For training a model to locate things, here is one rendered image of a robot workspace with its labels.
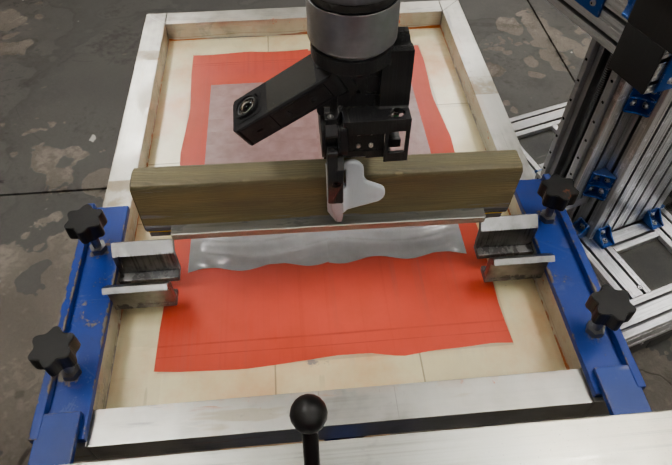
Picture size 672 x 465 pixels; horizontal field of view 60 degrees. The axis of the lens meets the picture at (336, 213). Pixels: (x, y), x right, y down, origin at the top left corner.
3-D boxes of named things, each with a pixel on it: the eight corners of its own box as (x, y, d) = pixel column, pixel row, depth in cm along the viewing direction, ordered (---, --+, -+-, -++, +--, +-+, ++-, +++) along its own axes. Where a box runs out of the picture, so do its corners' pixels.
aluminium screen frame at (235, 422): (151, 32, 110) (146, 13, 107) (455, 17, 113) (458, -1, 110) (60, 463, 59) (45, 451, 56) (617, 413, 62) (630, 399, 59)
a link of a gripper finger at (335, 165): (345, 212, 57) (344, 137, 51) (329, 213, 57) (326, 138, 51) (340, 182, 61) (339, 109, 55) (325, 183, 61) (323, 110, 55)
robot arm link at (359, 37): (307, 18, 43) (302, -35, 48) (310, 70, 46) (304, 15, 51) (408, 13, 43) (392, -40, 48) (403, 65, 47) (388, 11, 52)
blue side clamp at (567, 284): (501, 209, 83) (513, 175, 77) (536, 207, 83) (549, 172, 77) (576, 417, 63) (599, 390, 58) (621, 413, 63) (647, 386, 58)
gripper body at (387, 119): (406, 168, 56) (419, 61, 46) (317, 173, 55) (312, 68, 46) (394, 116, 61) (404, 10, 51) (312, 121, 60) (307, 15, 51)
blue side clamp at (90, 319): (103, 236, 79) (86, 202, 74) (140, 234, 80) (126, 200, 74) (54, 464, 60) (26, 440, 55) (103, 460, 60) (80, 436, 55)
